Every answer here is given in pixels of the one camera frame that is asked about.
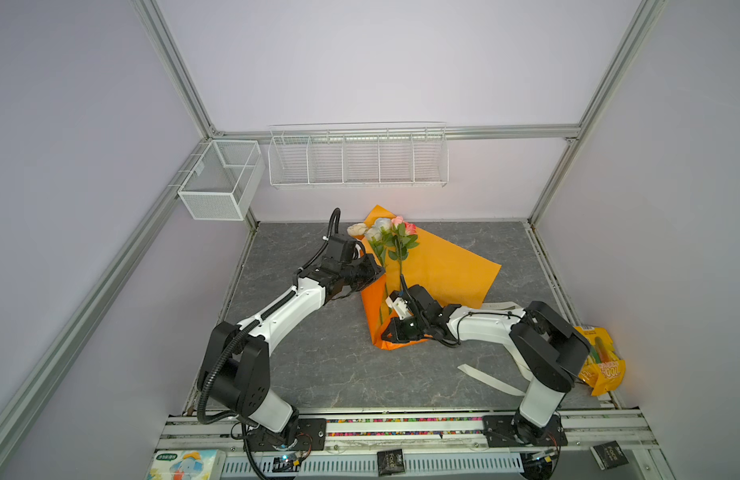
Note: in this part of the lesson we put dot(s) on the yellow snack bag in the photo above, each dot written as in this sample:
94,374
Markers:
604,369

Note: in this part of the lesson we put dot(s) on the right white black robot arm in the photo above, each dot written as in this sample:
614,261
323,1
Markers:
548,351

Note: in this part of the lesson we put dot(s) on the orange wrapping paper sheet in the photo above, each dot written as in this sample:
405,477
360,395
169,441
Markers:
451,275

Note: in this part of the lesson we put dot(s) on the black square card middle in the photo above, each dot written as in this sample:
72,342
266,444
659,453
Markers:
390,462

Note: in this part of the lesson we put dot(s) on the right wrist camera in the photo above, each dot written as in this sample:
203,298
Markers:
396,302

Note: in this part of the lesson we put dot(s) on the white slotted cable duct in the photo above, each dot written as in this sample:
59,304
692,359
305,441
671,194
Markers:
415,465

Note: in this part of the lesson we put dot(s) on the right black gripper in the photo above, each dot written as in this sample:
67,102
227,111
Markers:
396,336

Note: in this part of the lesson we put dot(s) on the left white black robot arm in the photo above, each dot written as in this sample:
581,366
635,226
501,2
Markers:
235,377

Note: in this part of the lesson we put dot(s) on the black square card right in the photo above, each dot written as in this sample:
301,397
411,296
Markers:
609,455

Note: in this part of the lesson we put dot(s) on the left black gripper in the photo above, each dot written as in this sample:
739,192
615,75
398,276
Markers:
374,271

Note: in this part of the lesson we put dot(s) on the long white wire rack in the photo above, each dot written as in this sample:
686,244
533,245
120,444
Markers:
374,154

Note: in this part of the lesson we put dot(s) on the cream fake rose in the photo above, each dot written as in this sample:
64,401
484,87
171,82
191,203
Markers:
357,230

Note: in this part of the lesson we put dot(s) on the small white wire basket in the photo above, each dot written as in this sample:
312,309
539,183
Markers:
223,181

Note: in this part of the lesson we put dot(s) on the tissue pack with elephant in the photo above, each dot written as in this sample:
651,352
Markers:
187,465

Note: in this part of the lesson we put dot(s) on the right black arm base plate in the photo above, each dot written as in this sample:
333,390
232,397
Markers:
504,430

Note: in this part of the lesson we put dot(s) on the black square card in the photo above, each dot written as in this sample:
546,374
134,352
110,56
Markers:
609,455
390,462

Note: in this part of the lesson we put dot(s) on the red pink fake rose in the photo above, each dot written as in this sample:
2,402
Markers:
402,239

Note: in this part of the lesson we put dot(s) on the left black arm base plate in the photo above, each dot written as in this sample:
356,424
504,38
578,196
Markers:
303,434

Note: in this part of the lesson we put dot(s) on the pale white fake rose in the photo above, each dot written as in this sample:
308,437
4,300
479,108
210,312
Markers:
378,247

